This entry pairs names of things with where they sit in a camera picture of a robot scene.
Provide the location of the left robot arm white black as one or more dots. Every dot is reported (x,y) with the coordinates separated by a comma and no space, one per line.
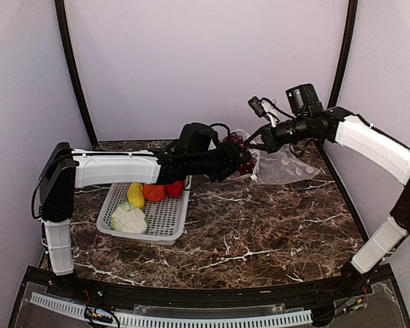
(197,151)

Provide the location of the clear zip top bag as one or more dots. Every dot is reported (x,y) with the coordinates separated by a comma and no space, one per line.
(279,168)

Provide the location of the orange bell pepper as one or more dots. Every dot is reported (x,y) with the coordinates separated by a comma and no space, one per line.
(154,192)

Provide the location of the red bell pepper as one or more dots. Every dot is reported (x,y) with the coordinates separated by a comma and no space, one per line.
(175,190)

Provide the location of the white slotted cable duct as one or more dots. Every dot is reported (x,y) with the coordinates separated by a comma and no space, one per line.
(153,316)

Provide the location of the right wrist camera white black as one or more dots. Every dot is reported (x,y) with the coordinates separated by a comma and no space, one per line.
(266,108)

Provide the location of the yellow bell pepper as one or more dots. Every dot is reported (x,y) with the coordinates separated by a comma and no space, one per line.
(135,195)

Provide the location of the white plastic perforated basket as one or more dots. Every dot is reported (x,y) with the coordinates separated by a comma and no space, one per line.
(165,219)

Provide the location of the left black frame post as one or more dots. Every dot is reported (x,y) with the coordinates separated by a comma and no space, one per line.
(64,31)

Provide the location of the dark red grape bunch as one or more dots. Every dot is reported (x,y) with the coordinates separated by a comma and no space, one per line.
(246,165)

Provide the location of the black curved front rail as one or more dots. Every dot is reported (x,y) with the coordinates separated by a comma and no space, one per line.
(319,294)

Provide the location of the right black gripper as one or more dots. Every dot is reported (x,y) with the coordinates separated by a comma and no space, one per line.
(271,143)

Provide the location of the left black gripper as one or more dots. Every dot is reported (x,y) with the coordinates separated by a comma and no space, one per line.
(231,158)

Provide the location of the white green cauliflower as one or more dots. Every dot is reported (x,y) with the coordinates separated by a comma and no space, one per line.
(128,219)

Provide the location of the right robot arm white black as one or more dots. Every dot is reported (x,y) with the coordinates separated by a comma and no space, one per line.
(309,120)

